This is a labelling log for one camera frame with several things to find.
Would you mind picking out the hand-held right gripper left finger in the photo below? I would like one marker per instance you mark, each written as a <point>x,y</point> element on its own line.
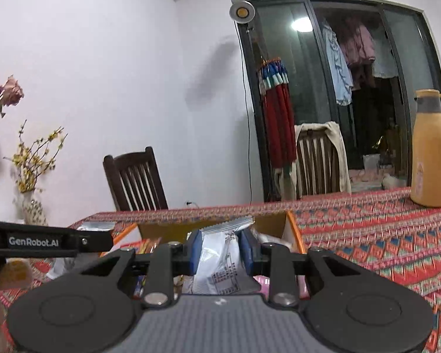
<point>193,252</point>

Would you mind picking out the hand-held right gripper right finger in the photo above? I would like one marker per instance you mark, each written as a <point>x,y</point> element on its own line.
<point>245,252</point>

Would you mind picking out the white snack packet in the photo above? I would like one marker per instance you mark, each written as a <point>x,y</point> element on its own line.
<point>220,261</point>

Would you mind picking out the cardboard box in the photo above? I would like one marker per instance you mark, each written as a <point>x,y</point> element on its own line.
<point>272,224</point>

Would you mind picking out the silver foil packet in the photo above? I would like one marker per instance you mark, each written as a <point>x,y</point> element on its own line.
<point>95,226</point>

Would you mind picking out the pink packet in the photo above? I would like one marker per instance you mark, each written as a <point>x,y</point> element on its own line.
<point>303,286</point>

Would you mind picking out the white crinkled packet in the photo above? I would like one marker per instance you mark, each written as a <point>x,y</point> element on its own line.
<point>272,237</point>

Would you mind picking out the leaf print vase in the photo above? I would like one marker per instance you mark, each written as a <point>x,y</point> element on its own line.
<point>35,211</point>

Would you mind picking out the pale yellow packet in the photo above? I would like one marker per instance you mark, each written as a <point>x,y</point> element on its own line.
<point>14,275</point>

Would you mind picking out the beige hanging cloth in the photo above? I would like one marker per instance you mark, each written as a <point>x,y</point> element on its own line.
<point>285,182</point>

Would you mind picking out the yellow flower branches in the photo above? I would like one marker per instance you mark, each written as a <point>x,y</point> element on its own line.
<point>33,161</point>

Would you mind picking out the dark wooden chair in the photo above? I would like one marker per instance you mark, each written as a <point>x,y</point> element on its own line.
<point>132,160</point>

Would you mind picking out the brown slatted wooden chair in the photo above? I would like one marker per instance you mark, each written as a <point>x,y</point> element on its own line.
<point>316,165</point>

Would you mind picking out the red tassel hanging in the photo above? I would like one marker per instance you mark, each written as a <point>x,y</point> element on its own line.
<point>279,125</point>

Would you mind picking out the beige garment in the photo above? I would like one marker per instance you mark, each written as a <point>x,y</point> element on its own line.
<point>338,147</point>

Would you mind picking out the pink dried flowers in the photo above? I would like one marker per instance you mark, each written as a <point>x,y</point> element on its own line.
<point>11,88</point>

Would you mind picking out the white fluffy bundle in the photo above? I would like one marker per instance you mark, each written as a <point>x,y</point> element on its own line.
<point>391,181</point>

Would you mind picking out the light blue shirt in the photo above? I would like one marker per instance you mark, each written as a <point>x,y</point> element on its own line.
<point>340,73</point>

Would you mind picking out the yellow thermos bottle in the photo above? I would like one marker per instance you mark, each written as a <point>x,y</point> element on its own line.
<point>430,161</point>

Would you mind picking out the white hanging garment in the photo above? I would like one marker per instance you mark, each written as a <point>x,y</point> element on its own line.
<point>384,68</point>

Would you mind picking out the pink jacket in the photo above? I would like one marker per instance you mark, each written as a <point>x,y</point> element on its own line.
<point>362,42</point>

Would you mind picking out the round floor lamp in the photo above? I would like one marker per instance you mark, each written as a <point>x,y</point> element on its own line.
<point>242,10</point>

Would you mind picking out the black framed glass door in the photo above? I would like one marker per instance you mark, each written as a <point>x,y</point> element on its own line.
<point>415,62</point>

